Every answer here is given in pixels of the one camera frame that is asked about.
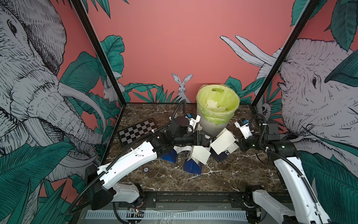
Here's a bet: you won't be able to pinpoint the white takeout receipt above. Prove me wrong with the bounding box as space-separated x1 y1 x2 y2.
210 130 235 155

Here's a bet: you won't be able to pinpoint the dark takeout bag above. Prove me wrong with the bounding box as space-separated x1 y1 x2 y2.
210 128 239 162

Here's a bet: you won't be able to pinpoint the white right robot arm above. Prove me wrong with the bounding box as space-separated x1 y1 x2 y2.
235 114 333 224

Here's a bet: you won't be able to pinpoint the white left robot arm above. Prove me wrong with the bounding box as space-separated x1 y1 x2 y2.
67 100 213 215

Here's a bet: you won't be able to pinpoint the blue takeout bag middle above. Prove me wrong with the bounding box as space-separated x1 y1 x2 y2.
184 146 206 175

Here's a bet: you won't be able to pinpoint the blue takeout bag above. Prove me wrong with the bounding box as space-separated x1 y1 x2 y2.
161 149 178 163
184 146 206 175

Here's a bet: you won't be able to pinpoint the blue takeout bag left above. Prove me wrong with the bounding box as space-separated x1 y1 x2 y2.
161 149 178 163

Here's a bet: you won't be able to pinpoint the white receipt on middle bag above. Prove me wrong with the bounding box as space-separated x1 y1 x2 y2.
192 146 211 164

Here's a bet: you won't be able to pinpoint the paper scraps in bin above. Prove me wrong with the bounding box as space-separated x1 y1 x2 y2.
205 99 227 113

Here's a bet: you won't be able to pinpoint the green plastic bin liner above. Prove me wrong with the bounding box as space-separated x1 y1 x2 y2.
196 85 241 112

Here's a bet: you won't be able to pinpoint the black white checkerboard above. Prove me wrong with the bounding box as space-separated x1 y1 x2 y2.
118 119 157 147

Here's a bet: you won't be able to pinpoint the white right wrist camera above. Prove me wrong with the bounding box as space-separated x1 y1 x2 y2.
235 119 253 139

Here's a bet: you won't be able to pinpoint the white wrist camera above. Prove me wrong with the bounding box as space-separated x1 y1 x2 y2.
187 113 201 132
235 119 253 139

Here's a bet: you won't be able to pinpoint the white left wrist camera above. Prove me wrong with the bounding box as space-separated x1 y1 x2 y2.
187 113 201 132

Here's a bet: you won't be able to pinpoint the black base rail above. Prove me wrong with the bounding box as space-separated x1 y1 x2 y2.
75 191 297 209

